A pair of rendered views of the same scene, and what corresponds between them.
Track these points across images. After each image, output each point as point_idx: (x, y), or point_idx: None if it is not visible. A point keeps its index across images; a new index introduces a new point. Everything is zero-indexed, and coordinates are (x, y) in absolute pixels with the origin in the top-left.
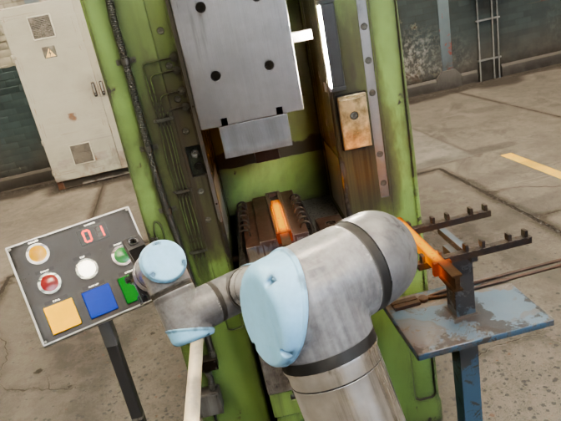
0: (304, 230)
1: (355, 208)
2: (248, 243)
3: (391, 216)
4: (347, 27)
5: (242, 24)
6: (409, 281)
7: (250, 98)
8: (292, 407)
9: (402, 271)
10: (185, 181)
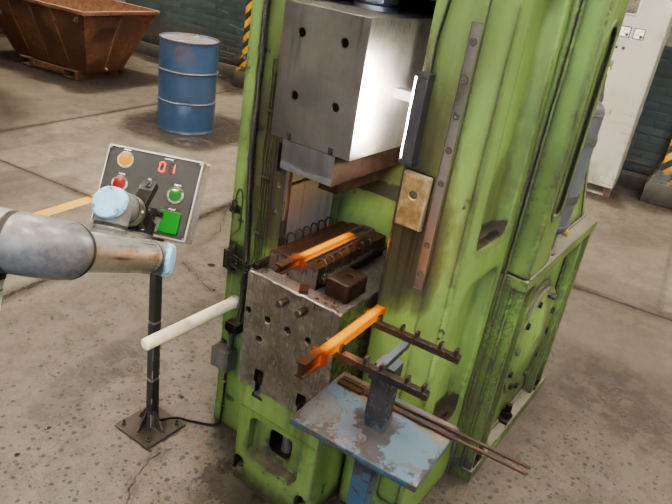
0: (317, 266)
1: (387, 280)
2: (278, 248)
3: (52, 229)
4: (440, 109)
5: (326, 62)
6: (22, 268)
7: (312, 128)
8: (250, 402)
9: (8, 256)
10: (270, 170)
